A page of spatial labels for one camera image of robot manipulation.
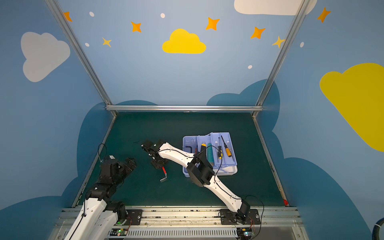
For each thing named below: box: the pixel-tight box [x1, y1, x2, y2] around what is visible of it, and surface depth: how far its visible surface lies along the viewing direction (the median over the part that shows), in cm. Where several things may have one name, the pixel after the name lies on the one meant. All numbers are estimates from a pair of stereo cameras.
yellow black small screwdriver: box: [218, 145, 224, 160], surface depth 87 cm
